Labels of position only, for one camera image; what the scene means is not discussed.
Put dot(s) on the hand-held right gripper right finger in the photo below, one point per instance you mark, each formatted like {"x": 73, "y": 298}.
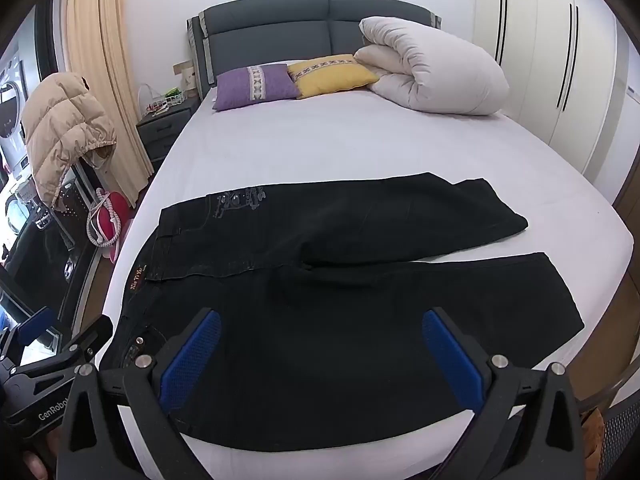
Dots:
{"x": 452, "y": 362}

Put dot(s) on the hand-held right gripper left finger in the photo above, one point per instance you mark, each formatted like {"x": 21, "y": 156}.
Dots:
{"x": 190, "y": 362}

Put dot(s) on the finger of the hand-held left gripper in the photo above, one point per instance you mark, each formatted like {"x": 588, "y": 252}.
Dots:
{"x": 37, "y": 324}
{"x": 82, "y": 345}

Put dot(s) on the black pants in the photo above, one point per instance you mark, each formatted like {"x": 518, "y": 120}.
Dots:
{"x": 325, "y": 340}

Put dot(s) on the person's left hand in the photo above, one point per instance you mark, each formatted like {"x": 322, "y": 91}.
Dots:
{"x": 39, "y": 465}

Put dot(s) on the dark glass sliding door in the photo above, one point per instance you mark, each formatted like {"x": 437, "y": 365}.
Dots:
{"x": 45, "y": 260}

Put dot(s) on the red and white bag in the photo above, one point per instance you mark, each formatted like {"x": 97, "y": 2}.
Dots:
{"x": 107, "y": 222}

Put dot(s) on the grey mesh chair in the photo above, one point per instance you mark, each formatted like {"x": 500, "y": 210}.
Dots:
{"x": 622, "y": 435}

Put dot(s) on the beige puffer jacket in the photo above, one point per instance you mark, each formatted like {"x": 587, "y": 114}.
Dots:
{"x": 62, "y": 130}

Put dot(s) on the dark grey nightstand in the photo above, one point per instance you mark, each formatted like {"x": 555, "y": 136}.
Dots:
{"x": 160, "y": 135}

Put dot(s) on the white bed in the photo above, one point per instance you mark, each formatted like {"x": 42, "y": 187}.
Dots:
{"x": 325, "y": 145}

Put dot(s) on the small basket with green items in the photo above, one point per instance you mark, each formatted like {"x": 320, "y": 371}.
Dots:
{"x": 175, "y": 95}

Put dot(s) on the purple pillow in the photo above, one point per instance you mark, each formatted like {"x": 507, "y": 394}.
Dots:
{"x": 255, "y": 87}

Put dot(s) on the beige paper bag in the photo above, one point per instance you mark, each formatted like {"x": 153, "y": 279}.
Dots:
{"x": 184, "y": 76}

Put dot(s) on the white pillow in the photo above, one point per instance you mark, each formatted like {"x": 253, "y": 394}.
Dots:
{"x": 435, "y": 70}

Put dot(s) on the beige curtain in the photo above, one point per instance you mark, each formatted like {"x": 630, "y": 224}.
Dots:
{"x": 100, "y": 35}

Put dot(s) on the yellow pillow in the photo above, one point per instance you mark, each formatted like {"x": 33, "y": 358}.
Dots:
{"x": 330, "y": 76}

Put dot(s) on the grey padded headboard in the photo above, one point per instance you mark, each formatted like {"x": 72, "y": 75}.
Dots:
{"x": 270, "y": 45}

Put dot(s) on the cream wardrobe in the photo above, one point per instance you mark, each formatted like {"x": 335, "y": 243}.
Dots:
{"x": 537, "y": 35}

